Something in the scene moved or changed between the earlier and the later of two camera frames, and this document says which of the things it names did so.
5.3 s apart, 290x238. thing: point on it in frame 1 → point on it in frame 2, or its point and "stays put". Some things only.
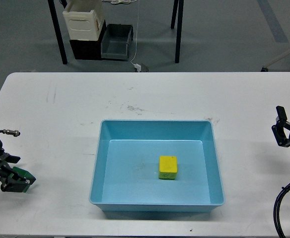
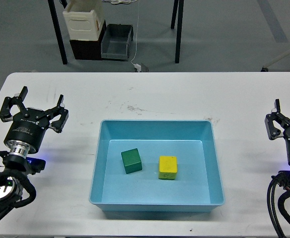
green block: (24, 174) → (131, 160)
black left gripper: (15, 184) → (28, 128)
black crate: (88, 49) stays put
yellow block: (168, 167) stays put
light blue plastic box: (125, 173) stays put
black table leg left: (57, 31) stays put
